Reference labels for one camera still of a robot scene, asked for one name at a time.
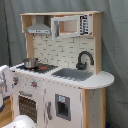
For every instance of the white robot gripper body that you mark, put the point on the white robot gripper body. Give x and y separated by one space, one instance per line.
6 82

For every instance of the white microwave door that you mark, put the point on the white microwave door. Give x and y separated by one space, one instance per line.
65 27

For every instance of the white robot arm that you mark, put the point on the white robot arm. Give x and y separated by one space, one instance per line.
22 121

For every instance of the wooden toy kitchen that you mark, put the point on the wooden toy kitchen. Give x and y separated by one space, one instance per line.
63 53

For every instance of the left red stove knob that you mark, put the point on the left red stove knob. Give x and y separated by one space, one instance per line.
15 79

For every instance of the red stove knob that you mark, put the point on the red stove knob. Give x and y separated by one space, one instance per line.
15 79
34 84

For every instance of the silver toy pot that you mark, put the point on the silver toy pot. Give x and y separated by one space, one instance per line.
31 62

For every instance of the right red stove knob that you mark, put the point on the right red stove knob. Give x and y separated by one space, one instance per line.
34 84

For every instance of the white oven door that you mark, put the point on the white oven door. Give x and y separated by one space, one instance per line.
29 101

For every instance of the black toy stovetop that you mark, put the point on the black toy stovetop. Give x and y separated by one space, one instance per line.
41 68

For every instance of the grey range hood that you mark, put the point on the grey range hood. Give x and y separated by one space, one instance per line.
42 26

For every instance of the white fridge door with dispenser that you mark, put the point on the white fridge door with dispenser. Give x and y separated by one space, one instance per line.
64 106

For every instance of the grey toy sink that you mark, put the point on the grey toy sink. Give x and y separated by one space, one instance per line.
72 74

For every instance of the black toy faucet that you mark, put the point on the black toy faucet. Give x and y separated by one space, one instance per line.
82 63

